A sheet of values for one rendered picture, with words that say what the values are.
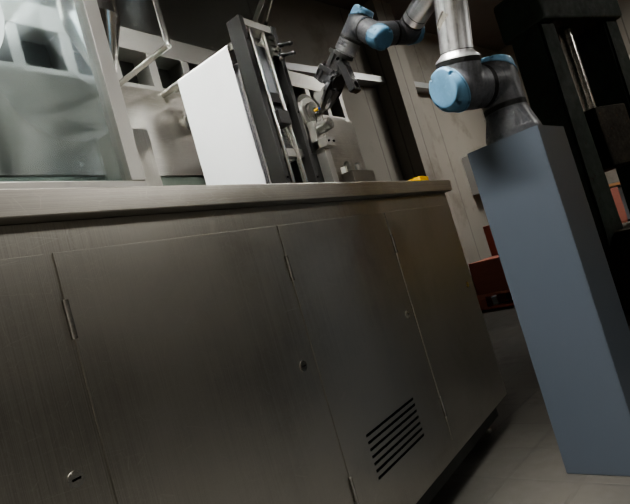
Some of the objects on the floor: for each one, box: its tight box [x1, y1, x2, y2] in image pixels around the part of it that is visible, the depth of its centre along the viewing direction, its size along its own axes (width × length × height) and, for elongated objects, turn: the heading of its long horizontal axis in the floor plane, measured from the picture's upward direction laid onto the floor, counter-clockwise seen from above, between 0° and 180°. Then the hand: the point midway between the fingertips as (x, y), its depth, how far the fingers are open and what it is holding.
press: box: [494, 0, 630, 311], centre depth 342 cm, size 70×87×267 cm
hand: (323, 111), depth 186 cm, fingers closed, pressing on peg
